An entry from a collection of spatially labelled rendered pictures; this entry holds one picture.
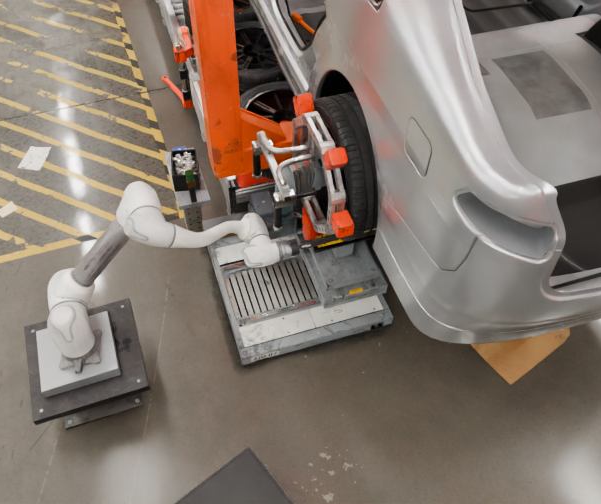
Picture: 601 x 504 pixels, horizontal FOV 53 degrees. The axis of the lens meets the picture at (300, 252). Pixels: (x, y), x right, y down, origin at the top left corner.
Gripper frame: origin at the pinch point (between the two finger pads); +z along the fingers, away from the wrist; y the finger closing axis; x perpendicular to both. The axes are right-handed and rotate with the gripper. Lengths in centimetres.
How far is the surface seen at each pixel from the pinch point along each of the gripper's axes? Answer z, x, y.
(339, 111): 8, 54, 22
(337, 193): -0.9, 21.4, 27.0
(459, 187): 12, 20, 106
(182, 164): -55, 49, -58
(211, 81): -37, 80, -10
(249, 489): -65, -84, 42
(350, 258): 18.9, -18.4, -38.2
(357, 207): 5.9, 14.0, 28.5
